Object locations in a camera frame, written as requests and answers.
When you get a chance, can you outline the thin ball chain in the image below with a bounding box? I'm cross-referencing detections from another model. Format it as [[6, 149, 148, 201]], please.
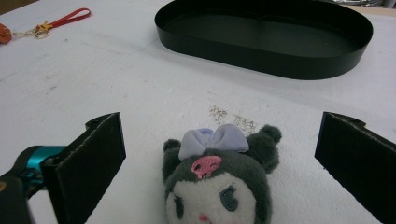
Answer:
[[208, 105, 258, 134]]

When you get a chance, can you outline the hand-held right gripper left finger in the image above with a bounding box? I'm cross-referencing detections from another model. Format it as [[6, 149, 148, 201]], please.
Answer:
[[40, 111, 127, 224]]

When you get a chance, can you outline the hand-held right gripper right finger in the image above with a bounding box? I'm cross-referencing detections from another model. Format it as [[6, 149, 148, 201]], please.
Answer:
[[314, 111, 396, 224]]

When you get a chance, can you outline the red strap star keychain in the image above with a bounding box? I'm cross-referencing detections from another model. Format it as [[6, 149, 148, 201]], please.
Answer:
[[0, 7, 92, 45]]

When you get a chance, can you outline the grey plush doll keychain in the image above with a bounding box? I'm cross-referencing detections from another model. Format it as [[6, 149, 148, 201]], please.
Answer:
[[162, 123, 283, 224]]

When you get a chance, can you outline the black oval tray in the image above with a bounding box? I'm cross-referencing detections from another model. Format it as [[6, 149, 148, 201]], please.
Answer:
[[154, 0, 374, 81]]

